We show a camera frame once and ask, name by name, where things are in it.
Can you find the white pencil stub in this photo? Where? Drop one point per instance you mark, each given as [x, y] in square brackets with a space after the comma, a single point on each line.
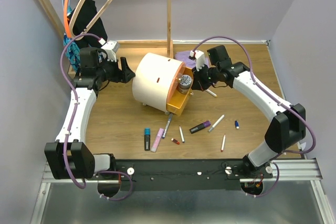
[181, 134]

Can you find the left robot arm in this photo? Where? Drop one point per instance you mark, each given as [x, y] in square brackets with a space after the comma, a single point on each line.
[68, 156]

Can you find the aluminium rail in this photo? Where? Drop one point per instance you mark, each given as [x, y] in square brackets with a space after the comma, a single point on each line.
[290, 170]

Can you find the pink highlighter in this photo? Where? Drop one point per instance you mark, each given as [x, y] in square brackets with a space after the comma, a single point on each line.
[157, 140]

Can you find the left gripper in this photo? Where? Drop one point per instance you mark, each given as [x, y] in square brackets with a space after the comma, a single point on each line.
[125, 75]

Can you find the purple black highlighter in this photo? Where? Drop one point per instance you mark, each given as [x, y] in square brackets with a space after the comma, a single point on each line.
[199, 127]

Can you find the white round drawer organizer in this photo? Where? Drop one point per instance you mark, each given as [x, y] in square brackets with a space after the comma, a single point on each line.
[152, 80]

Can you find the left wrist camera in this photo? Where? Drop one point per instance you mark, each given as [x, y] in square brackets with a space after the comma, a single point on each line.
[111, 47]

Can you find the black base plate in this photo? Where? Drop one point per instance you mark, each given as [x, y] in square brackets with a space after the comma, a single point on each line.
[182, 174]

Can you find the blue patterned garment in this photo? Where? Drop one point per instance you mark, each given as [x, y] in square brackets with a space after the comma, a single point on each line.
[72, 52]

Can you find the small red cap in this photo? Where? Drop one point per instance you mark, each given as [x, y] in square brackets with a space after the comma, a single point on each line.
[175, 141]

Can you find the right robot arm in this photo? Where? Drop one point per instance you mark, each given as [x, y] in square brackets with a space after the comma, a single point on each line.
[286, 127]

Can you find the wooden rack frame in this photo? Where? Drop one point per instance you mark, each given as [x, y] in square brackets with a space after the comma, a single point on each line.
[163, 46]

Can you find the red tipped white pencil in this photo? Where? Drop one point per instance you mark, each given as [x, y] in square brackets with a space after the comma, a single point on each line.
[223, 143]

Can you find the blue black highlighter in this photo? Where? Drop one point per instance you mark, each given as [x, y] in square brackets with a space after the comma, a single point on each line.
[147, 138]

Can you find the salmon pink drawer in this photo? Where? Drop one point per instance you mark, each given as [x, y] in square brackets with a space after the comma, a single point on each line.
[174, 70]

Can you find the orange clothes hanger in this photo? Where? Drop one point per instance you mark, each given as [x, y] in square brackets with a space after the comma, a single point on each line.
[66, 18]

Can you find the blue white pen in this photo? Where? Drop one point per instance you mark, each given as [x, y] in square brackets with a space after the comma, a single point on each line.
[167, 125]

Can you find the round blue patterned tin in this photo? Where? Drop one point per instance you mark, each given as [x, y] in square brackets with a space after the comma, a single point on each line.
[185, 83]

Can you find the yellow capped white marker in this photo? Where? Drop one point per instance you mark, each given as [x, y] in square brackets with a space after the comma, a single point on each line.
[211, 93]

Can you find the grey white marker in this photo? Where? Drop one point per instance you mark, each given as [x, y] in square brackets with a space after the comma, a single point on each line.
[216, 123]

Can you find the purple cloth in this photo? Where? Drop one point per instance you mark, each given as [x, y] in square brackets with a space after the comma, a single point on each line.
[184, 57]

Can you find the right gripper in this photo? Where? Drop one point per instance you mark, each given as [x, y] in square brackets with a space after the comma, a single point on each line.
[197, 84]

